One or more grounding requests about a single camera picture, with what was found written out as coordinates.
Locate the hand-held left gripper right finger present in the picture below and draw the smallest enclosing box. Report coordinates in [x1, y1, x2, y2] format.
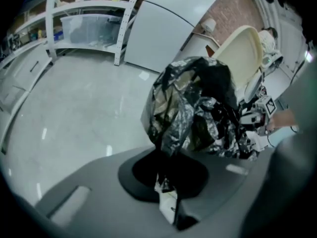
[173, 213, 199, 231]

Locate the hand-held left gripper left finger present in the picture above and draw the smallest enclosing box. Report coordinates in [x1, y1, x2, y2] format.
[158, 191, 179, 225]

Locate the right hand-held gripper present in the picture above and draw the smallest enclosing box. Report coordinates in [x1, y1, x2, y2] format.
[239, 95, 277, 136]

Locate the black crinkled plastic bag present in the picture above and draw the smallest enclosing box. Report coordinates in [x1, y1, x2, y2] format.
[141, 56, 260, 195]

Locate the person's right forearm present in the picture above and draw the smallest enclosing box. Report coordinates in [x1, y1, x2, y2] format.
[279, 57, 317, 133]

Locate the person's right hand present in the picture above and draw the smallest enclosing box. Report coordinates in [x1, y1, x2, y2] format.
[266, 109, 298, 133]

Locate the cream plastic chair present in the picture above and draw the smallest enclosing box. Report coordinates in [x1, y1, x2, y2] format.
[212, 25, 265, 101]

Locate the gray trash can lid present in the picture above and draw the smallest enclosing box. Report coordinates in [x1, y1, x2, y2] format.
[34, 142, 276, 238]

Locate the person's dark gray clothing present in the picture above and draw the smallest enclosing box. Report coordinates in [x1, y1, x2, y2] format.
[241, 132, 317, 238]

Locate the white paper roll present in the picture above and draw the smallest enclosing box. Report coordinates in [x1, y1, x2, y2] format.
[201, 17, 217, 33]

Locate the clear plastic storage bin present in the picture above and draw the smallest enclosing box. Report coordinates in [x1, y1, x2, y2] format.
[60, 13, 122, 45]

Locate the white drawer cabinet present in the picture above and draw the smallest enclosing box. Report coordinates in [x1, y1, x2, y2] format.
[0, 40, 54, 156]

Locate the white metal shelf rack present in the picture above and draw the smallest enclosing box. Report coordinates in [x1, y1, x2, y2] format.
[7, 0, 147, 66]

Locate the thin dark cable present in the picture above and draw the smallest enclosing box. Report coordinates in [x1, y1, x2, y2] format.
[265, 124, 300, 149]

